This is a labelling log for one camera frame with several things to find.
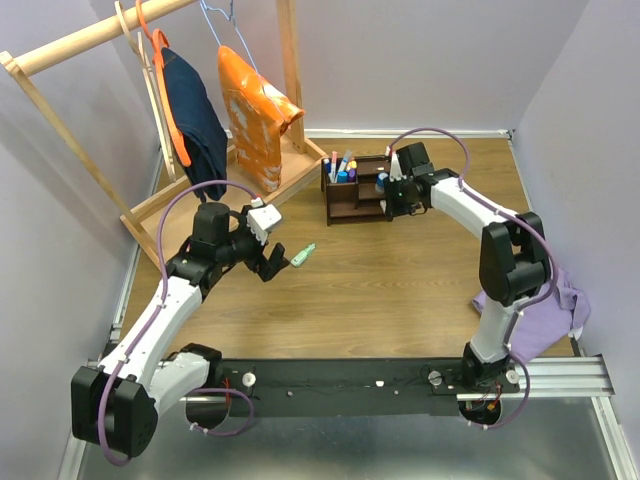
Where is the orange hanger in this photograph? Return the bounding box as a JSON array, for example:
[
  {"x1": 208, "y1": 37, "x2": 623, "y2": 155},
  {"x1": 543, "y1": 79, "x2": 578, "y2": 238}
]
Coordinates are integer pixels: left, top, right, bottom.
[{"x1": 135, "y1": 0, "x2": 192, "y2": 167}]

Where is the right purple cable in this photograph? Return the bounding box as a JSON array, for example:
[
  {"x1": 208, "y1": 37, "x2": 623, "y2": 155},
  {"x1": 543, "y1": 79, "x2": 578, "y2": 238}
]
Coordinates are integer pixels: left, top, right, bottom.
[{"x1": 389, "y1": 127, "x2": 559, "y2": 431}]

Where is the navy blue garment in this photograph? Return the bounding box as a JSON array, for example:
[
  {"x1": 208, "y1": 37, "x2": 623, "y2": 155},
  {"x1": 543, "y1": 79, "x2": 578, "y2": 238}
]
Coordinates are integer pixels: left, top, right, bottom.
[{"x1": 164, "y1": 49, "x2": 228, "y2": 184}]

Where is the beige hanger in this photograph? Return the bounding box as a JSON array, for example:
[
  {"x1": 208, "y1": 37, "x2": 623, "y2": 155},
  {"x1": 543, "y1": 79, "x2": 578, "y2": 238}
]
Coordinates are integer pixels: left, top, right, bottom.
[{"x1": 114, "y1": 1, "x2": 177, "y2": 182}]

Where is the brown wooden desk organizer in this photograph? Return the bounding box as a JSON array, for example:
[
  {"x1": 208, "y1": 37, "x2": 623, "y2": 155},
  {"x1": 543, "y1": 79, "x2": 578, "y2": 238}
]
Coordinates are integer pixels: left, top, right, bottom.
[{"x1": 320, "y1": 155, "x2": 390, "y2": 226}]

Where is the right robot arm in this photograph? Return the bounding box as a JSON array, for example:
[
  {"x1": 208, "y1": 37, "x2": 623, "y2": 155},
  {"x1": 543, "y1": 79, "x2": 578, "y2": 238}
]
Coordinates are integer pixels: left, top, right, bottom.
[{"x1": 381, "y1": 143, "x2": 552, "y2": 392}]

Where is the blue grey glue stick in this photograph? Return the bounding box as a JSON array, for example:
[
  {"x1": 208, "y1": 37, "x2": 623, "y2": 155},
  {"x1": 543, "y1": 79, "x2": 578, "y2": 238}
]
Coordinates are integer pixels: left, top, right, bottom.
[{"x1": 375, "y1": 172, "x2": 388, "y2": 196}]

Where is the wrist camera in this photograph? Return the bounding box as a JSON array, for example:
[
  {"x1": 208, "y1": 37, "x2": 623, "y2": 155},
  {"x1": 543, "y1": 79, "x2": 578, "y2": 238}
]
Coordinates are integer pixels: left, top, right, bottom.
[
  {"x1": 385, "y1": 147, "x2": 405, "y2": 182},
  {"x1": 246, "y1": 197, "x2": 283, "y2": 245}
]

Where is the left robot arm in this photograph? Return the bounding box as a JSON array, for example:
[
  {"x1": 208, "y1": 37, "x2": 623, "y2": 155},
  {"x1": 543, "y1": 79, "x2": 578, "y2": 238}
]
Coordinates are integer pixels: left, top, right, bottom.
[{"x1": 71, "y1": 199, "x2": 288, "y2": 466}]

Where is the purple cable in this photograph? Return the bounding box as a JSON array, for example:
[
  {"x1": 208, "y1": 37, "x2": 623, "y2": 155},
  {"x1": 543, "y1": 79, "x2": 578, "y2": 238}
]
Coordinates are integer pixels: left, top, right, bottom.
[
  {"x1": 389, "y1": 127, "x2": 559, "y2": 431},
  {"x1": 97, "y1": 180, "x2": 264, "y2": 467}
]

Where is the white blue marker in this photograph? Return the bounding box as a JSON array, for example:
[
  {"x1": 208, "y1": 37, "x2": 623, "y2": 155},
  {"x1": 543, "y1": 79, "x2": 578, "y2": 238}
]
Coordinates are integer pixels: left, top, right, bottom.
[{"x1": 338, "y1": 158, "x2": 349, "y2": 173}]

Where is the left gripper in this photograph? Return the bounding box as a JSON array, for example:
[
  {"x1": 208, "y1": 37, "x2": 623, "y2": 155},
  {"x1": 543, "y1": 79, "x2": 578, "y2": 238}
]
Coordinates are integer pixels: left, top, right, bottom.
[{"x1": 217, "y1": 205, "x2": 290, "y2": 281}]

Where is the orange patterned garment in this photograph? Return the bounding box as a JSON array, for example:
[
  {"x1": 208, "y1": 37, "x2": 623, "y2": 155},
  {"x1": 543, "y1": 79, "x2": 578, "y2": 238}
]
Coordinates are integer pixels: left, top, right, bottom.
[{"x1": 218, "y1": 46, "x2": 304, "y2": 193}]

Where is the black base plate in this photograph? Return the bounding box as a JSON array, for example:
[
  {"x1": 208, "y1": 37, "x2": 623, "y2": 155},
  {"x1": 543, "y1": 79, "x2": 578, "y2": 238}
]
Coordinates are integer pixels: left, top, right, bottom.
[{"x1": 205, "y1": 357, "x2": 520, "y2": 418}]

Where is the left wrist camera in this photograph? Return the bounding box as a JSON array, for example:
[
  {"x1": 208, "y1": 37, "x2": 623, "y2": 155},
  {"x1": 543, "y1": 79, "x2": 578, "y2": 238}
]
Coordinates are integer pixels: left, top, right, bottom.
[{"x1": 246, "y1": 197, "x2": 283, "y2": 245}]

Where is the purple cloth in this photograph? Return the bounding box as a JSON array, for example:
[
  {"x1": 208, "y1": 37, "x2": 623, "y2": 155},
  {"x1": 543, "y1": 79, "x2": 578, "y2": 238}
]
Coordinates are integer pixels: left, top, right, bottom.
[{"x1": 469, "y1": 269, "x2": 591, "y2": 364}]

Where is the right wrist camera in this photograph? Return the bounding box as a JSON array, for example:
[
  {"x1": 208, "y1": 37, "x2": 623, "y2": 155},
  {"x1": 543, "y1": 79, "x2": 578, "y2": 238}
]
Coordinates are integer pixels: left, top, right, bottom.
[{"x1": 385, "y1": 147, "x2": 405, "y2": 182}]

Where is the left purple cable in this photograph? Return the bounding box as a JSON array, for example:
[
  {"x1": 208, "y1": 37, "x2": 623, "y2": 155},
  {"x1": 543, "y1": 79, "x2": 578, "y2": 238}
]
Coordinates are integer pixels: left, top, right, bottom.
[{"x1": 97, "y1": 180, "x2": 264, "y2": 467}]

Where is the white pink marker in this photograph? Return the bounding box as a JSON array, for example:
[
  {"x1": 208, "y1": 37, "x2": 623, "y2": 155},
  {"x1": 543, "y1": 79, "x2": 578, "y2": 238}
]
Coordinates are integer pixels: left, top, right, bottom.
[{"x1": 330, "y1": 151, "x2": 337, "y2": 177}]

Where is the wooden clothes rack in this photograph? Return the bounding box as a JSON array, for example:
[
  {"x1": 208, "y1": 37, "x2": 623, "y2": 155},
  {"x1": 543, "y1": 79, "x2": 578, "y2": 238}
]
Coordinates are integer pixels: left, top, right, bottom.
[{"x1": 1, "y1": 0, "x2": 325, "y2": 267}]

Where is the blue wire hanger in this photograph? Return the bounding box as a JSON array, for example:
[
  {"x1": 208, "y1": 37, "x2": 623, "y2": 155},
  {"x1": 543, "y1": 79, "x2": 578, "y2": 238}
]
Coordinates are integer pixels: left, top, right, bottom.
[{"x1": 197, "y1": 0, "x2": 259, "y2": 73}]

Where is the green correction tape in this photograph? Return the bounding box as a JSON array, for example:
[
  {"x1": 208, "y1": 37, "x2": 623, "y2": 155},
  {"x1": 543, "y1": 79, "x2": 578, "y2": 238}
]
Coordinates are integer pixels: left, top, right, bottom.
[{"x1": 290, "y1": 243, "x2": 316, "y2": 268}]

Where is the white dark-blue marker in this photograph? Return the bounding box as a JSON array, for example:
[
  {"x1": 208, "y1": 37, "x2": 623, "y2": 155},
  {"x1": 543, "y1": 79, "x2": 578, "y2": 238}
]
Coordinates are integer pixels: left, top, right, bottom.
[{"x1": 323, "y1": 158, "x2": 332, "y2": 183}]

